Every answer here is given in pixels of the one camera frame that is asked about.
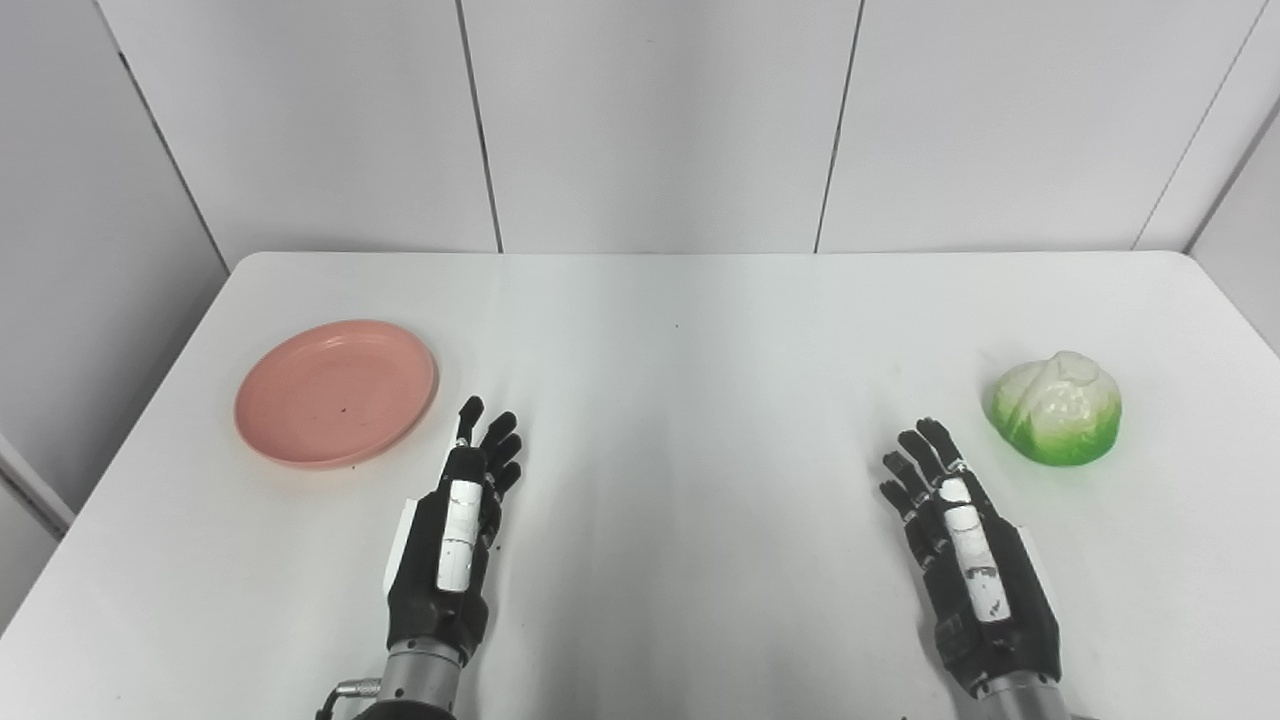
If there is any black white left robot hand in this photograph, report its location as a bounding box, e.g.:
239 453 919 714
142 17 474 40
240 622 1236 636
385 396 524 667

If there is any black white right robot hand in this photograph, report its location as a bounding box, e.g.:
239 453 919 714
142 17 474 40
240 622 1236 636
879 417 1063 699

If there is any pink round plate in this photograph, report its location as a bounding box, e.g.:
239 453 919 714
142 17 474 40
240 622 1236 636
234 319 440 471

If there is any green white toy cabbage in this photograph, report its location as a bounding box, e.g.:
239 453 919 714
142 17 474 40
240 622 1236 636
985 351 1123 468

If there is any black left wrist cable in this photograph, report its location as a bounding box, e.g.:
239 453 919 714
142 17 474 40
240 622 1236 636
315 677 386 720

